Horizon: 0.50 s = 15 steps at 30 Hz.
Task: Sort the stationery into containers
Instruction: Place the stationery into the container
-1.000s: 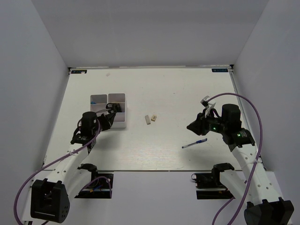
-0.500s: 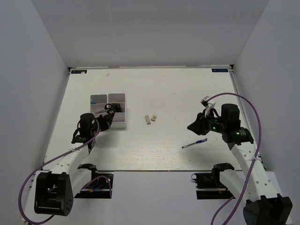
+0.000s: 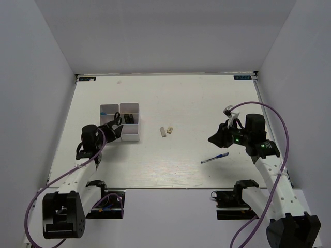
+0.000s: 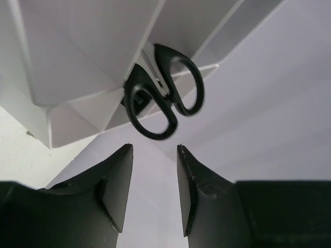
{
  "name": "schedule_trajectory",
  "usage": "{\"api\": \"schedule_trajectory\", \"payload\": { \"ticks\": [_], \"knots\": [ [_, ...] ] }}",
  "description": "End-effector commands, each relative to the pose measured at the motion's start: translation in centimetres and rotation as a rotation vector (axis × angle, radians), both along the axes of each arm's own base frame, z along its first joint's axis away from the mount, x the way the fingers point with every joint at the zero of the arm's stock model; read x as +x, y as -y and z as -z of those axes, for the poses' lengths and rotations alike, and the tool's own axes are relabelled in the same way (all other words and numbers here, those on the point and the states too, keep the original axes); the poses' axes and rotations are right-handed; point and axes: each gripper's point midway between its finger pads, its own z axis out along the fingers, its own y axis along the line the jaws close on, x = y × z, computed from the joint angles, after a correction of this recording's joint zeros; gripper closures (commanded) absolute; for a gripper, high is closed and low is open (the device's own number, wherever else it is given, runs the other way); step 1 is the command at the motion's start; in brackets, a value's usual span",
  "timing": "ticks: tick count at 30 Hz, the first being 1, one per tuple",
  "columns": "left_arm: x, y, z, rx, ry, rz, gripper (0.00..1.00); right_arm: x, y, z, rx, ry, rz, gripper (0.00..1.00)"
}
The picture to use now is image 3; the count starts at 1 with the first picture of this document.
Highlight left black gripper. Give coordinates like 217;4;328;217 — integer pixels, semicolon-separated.
96;118;124;149

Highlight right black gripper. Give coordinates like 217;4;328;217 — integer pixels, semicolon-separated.
208;119;251;148

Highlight white eraser block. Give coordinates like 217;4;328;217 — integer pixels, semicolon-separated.
160;127;167;137

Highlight black handled scissors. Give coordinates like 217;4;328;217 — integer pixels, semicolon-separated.
114;112;122;126

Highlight green highlighter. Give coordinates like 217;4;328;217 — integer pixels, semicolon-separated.
124;114;130;124

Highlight purple highlighter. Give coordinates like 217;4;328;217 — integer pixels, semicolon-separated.
129;114;135;124

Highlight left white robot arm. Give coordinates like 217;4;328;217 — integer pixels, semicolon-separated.
42;113;123;239

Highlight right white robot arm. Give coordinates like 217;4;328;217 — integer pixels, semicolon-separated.
208;114;321;247

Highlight blue ballpoint pen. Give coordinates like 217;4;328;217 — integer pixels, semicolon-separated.
200;152;229;164

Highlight right white organizer box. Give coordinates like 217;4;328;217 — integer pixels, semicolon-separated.
119;103;140;142

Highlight left corner label sticker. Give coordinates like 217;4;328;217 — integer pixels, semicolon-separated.
78;77;96;82

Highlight corner label sticker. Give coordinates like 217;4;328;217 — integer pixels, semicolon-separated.
78;77;96;82
233;75;252;80

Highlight right corner label sticker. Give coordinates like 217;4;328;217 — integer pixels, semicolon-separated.
233;75;252;80

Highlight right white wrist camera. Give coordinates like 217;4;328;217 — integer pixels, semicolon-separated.
223;105;240;128

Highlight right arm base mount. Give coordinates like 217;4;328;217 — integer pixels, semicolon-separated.
210;180;259;220

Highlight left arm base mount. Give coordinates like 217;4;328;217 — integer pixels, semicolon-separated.
86;180;126;219

